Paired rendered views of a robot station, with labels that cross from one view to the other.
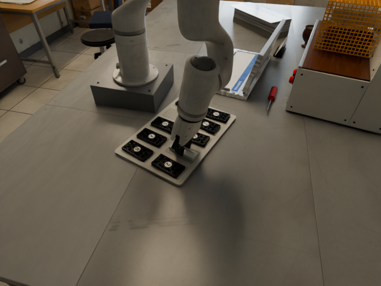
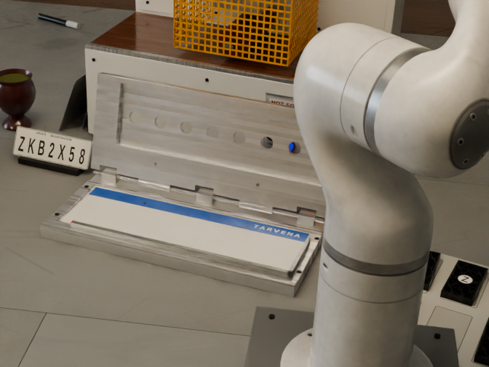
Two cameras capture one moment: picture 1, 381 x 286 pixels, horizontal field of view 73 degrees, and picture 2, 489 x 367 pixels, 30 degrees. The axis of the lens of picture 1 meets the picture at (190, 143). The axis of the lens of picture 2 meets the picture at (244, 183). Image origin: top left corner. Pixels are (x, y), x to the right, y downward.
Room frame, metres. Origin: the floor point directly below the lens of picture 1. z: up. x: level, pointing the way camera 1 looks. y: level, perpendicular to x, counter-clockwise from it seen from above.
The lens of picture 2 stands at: (1.26, 1.07, 1.73)
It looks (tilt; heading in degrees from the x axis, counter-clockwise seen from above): 29 degrees down; 262
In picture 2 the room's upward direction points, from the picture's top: 3 degrees clockwise
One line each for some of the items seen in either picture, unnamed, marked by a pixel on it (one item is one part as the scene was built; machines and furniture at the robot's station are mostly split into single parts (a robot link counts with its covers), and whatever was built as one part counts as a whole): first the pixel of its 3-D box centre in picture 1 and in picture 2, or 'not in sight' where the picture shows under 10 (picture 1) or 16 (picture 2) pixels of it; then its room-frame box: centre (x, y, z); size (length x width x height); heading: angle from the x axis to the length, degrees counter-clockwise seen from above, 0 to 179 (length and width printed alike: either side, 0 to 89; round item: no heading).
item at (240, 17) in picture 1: (259, 20); not in sight; (1.80, -0.46, 0.95); 0.40 x 0.13 x 0.11; 30
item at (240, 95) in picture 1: (240, 70); (186, 225); (1.17, -0.24, 0.92); 0.44 x 0.21 x 0.04; 154
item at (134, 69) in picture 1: (132, 53); (366, 313); (0.99, 0.23, 1.08); 0.19 x 0.19 x 0.18
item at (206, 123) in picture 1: (205, 125); (464, 282); (0.75, -0.06, 0.92); 0.10 x 0.05 x 0.01; 56
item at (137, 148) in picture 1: (137, 150); not in sight; (0.61, 0.18, 0.92); 0.10 x 0.05 x 0.01; 55
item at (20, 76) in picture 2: (309, 37); (15, 100); (1.49, -0.68, 0.96); 0.09 x 0.09 x 0.11
